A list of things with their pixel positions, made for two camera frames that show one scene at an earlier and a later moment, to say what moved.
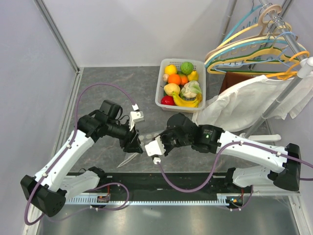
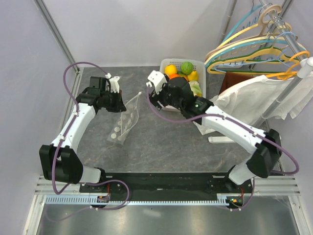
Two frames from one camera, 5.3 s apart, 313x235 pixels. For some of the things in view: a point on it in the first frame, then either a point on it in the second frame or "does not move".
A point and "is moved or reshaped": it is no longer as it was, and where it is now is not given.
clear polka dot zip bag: [144, 139] is moved or reshaped
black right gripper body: [170, 141] → [164, 97]
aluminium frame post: [57, 34] does not move
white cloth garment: [245, 104] does not move
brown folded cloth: [231, 78] does not move
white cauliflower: [190, 90] does not move
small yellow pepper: [193, 76] does not move
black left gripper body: [124, 141] → [111, 101]
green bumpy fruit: [187, 67] does not move
